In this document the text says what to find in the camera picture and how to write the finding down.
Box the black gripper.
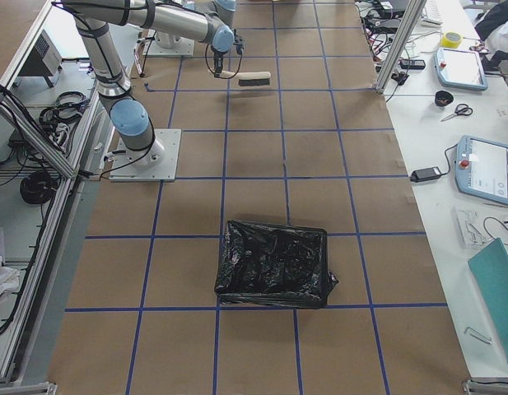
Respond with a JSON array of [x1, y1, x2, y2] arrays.
[[211, 34, 245, 78]]

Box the white hand brush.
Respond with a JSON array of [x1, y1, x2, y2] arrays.
[[216, 71, 271, 87]]

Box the small black bowl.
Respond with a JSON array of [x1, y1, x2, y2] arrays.
[[434, 91, 454, 108]]

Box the black power adapter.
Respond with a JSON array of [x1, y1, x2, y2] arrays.
[[409, 166, 443, 183]]

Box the yellow tape roll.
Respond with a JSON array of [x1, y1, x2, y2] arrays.
[[440, 31, 463, 49]]

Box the far blue teach pendant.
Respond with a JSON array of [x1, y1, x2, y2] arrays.
[[434, 47, 488, 91]]

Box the blue teach pendant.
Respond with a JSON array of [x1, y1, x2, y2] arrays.
[[434, 47, 488, 91], [454, 135, 508, 206]]

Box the scissors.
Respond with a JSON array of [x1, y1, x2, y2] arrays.
[[441, 103, 473, 122]]

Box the near blue teach pendant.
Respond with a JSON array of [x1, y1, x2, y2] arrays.
[[454, 135, 508, 206]]

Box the teal folder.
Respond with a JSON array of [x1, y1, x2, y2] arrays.
[[468, 238, 508, 360]]

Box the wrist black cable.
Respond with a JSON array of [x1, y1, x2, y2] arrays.
[[204, 28, 244, 80]]

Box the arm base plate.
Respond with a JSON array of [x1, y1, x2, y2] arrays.
[[144, 31, 194, 58], [109, 128, 182, 182]]

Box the aluminium frame post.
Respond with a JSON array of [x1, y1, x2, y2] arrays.
[[375, 0, 426, 94]]

